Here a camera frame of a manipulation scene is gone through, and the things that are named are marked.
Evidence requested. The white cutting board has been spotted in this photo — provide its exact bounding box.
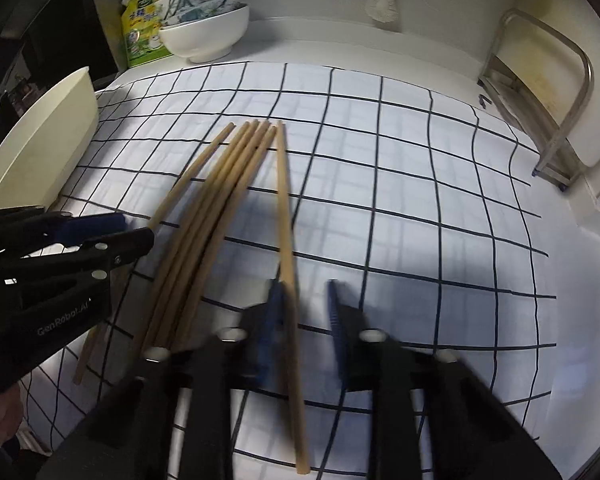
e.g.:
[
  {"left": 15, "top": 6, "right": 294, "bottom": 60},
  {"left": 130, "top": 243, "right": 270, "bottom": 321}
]
[{"left": 490, "top": 0, "right": 600, "bottom": 167}]

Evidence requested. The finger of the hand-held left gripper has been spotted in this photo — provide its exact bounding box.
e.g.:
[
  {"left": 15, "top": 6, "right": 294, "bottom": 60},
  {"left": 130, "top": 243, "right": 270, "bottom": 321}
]
[
  {"left": 0, "top": 206, "right": 127, "bottom": 257},
  {"left": 0, "top": 227, "right": 155, "bottom": 287}
]

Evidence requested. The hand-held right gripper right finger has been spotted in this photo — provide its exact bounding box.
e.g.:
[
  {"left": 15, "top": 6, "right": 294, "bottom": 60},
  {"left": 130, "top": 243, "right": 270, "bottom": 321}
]
[{"left": 326, "top": 279, "right": 563, "bottom": 480}]

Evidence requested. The single wooden chopstick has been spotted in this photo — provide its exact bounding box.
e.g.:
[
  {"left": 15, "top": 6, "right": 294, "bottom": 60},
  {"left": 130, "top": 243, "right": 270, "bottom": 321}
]
[
  {"left": 276, "top": 120, "right": 312, "bottom": 477},
  {"left": 74, "top": 125, "right": 235, "bottom": 386}
]

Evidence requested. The plain white bowl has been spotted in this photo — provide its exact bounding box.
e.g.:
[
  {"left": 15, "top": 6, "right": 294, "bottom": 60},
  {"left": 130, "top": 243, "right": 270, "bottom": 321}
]
[{"left": 157, "top": 4, "right": 251, "bottom": 64}]

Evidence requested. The yellow seasoning pouch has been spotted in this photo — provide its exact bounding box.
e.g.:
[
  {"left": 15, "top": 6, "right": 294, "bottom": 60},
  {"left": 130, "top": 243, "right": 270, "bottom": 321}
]
[{"left": 120, "top": 0, "right": 177, "bottom": 69}]

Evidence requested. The cream plastic basin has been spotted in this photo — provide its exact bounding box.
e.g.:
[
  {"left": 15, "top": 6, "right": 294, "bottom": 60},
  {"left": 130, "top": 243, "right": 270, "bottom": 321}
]
[{"left": 0, "top": 66, "right": 100, "bottom": 214}]

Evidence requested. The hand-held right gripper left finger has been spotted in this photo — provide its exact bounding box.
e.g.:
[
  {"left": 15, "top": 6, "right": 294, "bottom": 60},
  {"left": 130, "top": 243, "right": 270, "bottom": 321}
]
[{"left": 35, "top": 280, "right": 290, "bottom": 480}]

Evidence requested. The black range hood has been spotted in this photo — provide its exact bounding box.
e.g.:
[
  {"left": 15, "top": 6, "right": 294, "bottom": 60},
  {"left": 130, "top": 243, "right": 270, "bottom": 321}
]
[{"left": 0, "top": 0, "right": 119, "bottom": 161}]

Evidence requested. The white black-grid cloth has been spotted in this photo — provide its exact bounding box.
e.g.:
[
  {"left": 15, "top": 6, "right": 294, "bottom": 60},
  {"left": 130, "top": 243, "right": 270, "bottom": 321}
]
[{"left": 17, "top": 60, "right": 557, "bottom": 480}]

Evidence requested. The person's left hand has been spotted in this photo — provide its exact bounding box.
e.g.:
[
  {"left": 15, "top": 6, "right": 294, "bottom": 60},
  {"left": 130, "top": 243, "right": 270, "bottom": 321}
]
[{"left": 0, "top": 385, "right": 26, "bottom": 443}]

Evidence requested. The steel cutting board rack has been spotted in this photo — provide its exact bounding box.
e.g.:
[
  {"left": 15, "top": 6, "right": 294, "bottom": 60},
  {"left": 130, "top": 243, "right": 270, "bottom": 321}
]
[{"left": 477, "top": 8, "right": 595, "bottom": 192}]

